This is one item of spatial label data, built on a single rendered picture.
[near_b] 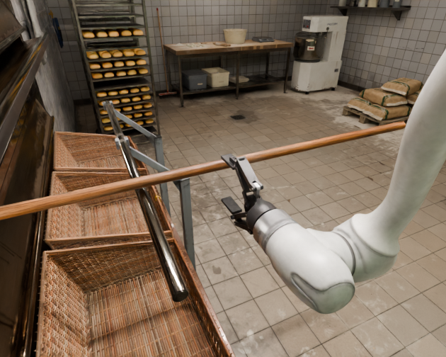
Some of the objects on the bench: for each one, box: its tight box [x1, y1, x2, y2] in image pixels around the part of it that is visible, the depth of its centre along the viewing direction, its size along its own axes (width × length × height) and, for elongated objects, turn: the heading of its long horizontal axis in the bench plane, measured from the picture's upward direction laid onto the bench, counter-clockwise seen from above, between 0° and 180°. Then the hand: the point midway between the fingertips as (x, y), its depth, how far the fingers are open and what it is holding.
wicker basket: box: [52, 131, 148, 205], centre depth 191 cm, size 49×56×28 cm
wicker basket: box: [33, 237, 232, 357], centre depth 98 cm, size 49×56×28 cm
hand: (227, 179), depth 80 cm, fingers open, 13 cm apart
